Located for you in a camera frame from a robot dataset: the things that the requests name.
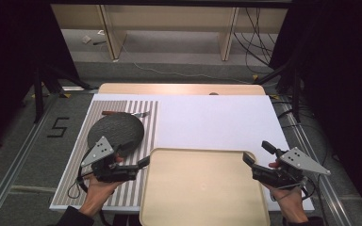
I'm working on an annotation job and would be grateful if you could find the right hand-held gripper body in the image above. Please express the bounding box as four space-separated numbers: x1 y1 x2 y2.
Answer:
251 146 332 189

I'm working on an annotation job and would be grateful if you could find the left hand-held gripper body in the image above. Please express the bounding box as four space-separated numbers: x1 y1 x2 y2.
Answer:
81 136 139 184

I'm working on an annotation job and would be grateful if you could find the dark grey round plate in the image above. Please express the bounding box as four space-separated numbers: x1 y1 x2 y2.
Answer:
87 112 145 158

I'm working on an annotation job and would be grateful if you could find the beige plastic tray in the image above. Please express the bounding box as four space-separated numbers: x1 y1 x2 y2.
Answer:
139 147 272 226

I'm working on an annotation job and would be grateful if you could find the person's right hand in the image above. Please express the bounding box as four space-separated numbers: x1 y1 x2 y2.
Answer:
261 160 309 224

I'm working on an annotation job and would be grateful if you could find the person's left hand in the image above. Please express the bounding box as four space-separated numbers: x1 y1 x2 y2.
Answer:
79 155 125 218

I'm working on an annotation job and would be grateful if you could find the grey striped placemat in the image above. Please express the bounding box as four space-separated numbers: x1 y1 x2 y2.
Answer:
51 100 159 208

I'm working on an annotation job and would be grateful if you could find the white table board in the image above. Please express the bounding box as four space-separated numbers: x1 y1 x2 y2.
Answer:
49 93 316 213

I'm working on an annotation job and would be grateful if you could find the black metal stand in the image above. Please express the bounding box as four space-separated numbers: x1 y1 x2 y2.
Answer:
256 60 304 124
32 60 92 124

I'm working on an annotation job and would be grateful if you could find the wooden table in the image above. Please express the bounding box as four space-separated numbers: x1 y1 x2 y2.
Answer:
97 82 267 96

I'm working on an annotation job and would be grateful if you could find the black curtain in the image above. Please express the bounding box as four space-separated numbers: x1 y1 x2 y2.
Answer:
268 0 362 218
0 0 81 154

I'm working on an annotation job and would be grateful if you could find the light wooden shelf unit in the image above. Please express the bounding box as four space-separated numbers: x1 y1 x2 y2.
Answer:
50 4 289 62

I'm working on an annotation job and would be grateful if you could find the right hand-held gripper cable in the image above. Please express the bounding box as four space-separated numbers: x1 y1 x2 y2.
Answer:
270 177 317 202

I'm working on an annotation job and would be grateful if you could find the aluminium floor rail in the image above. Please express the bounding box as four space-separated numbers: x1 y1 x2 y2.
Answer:
281 95 354 226
0 93 61 226

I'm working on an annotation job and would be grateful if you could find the brown-handled metal cutlery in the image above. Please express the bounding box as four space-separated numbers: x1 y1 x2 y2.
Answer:
101 109 151 120

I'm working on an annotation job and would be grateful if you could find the left hand-held gripper black cable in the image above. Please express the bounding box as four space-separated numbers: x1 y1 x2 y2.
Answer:
67 165 90 200

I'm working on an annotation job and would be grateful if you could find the thin white floor cable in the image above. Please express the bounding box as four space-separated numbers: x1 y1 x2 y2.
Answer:
120 42 253 86

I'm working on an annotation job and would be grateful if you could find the black cable bundle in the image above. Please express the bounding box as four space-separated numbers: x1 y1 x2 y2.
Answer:
233 7 285 75

